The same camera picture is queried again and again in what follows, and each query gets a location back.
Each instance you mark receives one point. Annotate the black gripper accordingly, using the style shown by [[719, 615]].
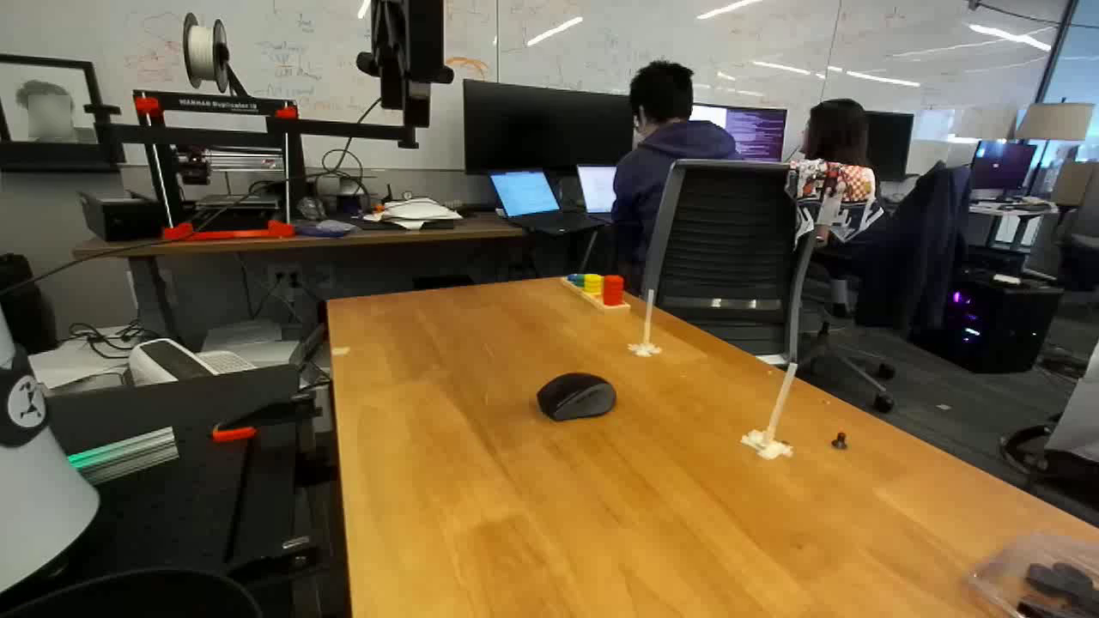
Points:
[[426, 40]]

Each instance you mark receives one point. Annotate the black computer mouse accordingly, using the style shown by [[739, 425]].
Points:
[[575, 398]]

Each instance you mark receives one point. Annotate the black computer tower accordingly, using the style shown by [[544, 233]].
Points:
[[993, 322]]

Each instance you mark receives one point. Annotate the stack of white papers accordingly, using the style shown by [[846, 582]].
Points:
[[418, 214]]

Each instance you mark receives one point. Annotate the large black monitor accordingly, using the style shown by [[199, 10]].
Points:
[[544, 125]]

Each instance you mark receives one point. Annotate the open laptop blue screen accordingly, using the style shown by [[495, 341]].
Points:
[[524, 193]]

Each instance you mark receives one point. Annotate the brown wooden desk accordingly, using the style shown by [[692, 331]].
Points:
[[297, 237]]

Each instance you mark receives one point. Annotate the open laptop white screen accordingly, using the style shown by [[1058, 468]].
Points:
[[595, 186]]

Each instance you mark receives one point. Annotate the red and black 3D printer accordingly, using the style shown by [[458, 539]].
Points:
[[217, 174]]

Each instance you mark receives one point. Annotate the white filament spool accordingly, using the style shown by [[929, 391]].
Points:
[[204, 54]]

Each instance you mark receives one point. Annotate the green toy block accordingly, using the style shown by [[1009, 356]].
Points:
[[575, 280]]

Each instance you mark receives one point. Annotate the person in purple hoodie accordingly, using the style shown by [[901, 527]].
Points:
[[656, 156]]

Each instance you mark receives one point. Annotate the yellow toy block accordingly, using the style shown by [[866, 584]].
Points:
[[592, 282]]

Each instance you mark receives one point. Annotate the red toy block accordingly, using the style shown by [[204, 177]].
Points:
[[613, 290]]

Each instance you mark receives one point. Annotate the black box on desk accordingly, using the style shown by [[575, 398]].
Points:
[[115, 214]]

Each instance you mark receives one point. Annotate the grey mesh office chair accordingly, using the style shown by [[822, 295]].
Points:
[[725, 246]]

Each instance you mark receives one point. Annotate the white papers and printer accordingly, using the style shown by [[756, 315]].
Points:
[[158, 361]]

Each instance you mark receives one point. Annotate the framed portrait picture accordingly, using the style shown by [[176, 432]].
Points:
[[49, 111]]

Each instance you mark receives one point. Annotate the person in floral top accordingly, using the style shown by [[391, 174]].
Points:
[[843, 174]]

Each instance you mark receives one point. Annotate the black side cart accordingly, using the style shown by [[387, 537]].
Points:
[[190, 481]]

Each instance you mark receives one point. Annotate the green and white tube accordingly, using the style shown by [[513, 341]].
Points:
[[122, 456]]

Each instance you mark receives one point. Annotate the small dark monitor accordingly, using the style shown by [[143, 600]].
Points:
[[890, 143]]

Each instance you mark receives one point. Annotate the dark jacket on chair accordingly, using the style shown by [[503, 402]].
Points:
[[913, 246]]

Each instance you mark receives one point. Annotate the white cone with black band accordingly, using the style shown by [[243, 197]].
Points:
[[28, 481]]

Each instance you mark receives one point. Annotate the small black screw piece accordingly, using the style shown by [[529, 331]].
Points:
[[840, 440]]

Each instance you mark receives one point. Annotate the black rounded chair back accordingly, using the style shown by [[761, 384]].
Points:
[[138, 596]]

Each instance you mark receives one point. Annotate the distant monitor purple glow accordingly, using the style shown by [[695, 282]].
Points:
[[1001, 164]]

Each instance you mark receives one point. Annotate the beige lamp shade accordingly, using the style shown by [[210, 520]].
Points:
[[1057, 121]]

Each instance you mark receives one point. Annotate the clear plastic container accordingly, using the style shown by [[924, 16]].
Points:
[[1035, 577]]

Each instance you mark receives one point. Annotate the black stereo camera bar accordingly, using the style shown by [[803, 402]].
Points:
[[367, 63]]

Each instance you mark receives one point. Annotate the short white plastic post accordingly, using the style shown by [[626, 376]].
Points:
[[646, 331]]

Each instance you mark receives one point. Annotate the tall white plastic post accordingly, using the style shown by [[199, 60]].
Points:
[[773, 416]]

